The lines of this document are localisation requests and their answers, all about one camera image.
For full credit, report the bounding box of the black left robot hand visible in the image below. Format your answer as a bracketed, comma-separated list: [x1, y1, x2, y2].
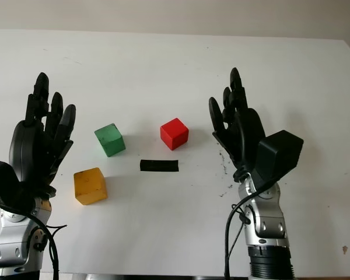
[8, 72, 77, 200]

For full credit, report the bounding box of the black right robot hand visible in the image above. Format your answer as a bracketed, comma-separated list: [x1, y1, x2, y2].
[208, 67, 267, 183]

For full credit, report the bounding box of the red wooden block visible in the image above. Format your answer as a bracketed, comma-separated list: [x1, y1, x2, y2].
[160, 117, 190, 151]

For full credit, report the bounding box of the yellow wooden block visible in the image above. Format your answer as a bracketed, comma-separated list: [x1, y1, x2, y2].
[73, 167, 108, 207]

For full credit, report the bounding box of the green wooden block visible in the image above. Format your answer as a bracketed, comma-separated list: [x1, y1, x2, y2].
[94, 122, 126, 158]

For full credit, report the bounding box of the black tape strip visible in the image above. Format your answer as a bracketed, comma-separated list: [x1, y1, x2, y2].
[139, 159, 180, 173]

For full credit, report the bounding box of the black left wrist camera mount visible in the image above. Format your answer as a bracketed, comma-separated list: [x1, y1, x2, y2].
[0, 158, 33, 215]

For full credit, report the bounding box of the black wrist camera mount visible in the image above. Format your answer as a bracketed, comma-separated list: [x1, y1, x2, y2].
[0, 158, 33, 215]
[250, 129, 305, 191]

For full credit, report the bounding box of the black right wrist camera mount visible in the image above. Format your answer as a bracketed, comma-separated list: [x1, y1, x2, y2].
[250, 129, 305, 191]

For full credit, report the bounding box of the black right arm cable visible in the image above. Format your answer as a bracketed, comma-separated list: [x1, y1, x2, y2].
[223, 176, 278, 280]

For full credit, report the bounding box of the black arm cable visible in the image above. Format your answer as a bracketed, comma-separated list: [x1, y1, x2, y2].
[223, 176, 278, 280]
[26, 212, 68, 280]

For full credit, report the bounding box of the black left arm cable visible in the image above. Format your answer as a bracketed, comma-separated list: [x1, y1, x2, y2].
[26, 212, 68, 280]

